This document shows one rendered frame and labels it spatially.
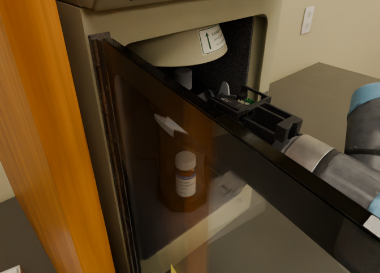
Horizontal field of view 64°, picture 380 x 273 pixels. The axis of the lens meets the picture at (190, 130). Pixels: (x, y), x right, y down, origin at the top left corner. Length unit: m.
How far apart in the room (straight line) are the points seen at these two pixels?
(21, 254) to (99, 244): 0.42
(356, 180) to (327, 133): 0.71
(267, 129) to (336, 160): 0.08
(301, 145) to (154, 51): 0.22
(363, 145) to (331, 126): 0.64
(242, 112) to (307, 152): 0.09
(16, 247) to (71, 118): 0.54
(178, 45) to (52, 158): 0.25
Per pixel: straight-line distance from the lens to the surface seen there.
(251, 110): 0.39
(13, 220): 0.79
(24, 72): 0.20
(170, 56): 0.42
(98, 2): 0.28
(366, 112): 0.48
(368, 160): 0.46
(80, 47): 0.33
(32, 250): 0.72
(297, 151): 0.37
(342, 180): 0.35
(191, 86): 0.50
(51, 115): 0.22
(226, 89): 0.49
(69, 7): 0.33
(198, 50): 0.43
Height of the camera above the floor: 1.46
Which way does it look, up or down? 32 degrees down
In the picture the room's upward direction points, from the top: straight up
